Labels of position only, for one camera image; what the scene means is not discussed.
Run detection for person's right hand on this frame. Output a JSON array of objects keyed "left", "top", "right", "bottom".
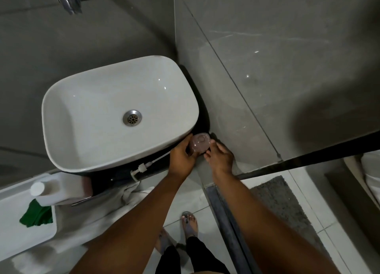
[{"left": 204, "top": 140, "right": 235, "bottom": 180}]

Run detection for brown wooden furniture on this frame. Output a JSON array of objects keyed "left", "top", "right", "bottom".
[{"left": 324, "top": 155, "right": 380, "bottom": 249}]

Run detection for person's foot in sandal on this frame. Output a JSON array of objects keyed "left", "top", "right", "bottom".
[
  {"left": 181, "top": 211, "right": 199, "bottom": 239},
  {"left": 154, "top": 228, "right": 178, "bottom": 254}
]

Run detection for person's left foot in sandal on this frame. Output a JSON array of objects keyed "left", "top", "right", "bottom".
[{"left": 154, "top": 228, "right": 178, "bottom": 254}]

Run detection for clear plastic bottle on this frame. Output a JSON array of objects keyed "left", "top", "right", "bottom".
[{"left": 188, "top": 133, "right": 211, "bottom": 157}]

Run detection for person's right foot in sandal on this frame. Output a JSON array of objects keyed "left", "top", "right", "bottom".
[{"left": 181, "top": 211, "right": 199, "bottom": 239}]

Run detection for metal door threshold track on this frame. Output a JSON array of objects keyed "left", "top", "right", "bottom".
[{"left": 204, "top": 185, "right": 255, "bottom": 274}]

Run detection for white ceramic sink basin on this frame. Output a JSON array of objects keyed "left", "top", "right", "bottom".
[{"left": 42, "top": 55, "right": 200, "bottom": 174}]

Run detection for green cloth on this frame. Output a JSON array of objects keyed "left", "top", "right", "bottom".
[{"left": 19, "top": 199, "right": 54, "bottom": 228}]

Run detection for white plastic jug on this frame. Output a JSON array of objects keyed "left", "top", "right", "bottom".
[{"left": 30, "top": 172, "right": 93, "bottom": 208}]

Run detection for person's left hand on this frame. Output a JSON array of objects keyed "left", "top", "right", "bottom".
[{"left": 167, "top": 133, "right": 199, "bottom": 179}]

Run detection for metal sink drain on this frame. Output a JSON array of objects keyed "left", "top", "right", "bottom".
[{"left": 123, "top": 110, "right": 143, "bottom": 127}]

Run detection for person's right forearm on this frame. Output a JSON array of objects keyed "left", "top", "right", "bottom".
[{"left": 212, "top": 173, "right": 341, "bottom": 274}]

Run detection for person's left forearm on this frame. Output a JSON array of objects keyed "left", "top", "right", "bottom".
[{"left": 69, "top": 174, "right": 185, "bottom": 274}]

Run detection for person's black trousers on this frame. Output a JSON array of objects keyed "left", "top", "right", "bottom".
[{"left": 155, "top": 236, "right": 231, "bottom": 274}]

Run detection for grey bath mat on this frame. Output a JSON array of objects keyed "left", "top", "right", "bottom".
[{"left": 249, "top": 175, "right": 333, "bottom": 261}]

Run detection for white towel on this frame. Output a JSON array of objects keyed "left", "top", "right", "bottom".
[{"left": 11, "top": 181, "right": 155, "bottom": 274}]

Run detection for dark door frame bar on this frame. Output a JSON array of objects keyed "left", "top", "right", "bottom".
[{"left": 237, "top": 131, "right": 380, "bottom": 181}]

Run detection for white plastic tray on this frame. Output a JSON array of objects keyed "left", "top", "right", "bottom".
[{"left": 0, "top": 173, "right": 57, "bottom": 263}]

